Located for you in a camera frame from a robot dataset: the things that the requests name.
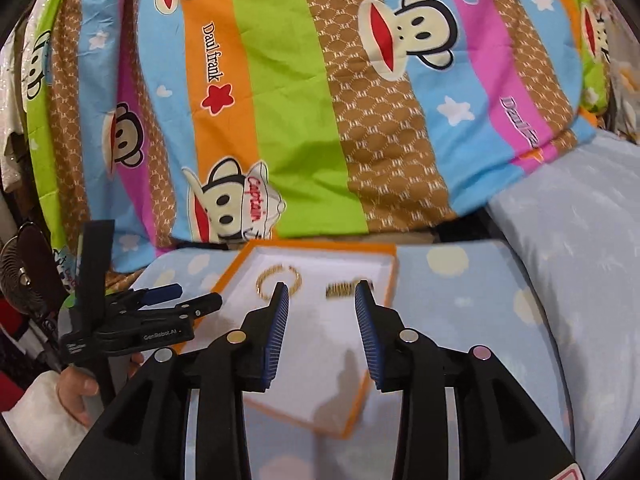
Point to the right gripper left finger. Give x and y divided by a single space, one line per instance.
260 354

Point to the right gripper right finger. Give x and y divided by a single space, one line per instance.
379 329

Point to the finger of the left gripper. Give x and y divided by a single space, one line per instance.
156 295
200 306

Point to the orange white jewelry tray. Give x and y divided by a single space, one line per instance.
322 378

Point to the person's left hand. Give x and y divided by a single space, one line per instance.
76 390

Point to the gold wrist watch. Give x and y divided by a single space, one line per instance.
345 288

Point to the black electric fan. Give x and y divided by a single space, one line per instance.
31 282

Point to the white sleeve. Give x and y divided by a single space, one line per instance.
46 432

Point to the colourful monkey cartoon blanket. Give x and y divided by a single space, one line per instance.
225 121

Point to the light blue patterned pillow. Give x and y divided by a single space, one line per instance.
575 225

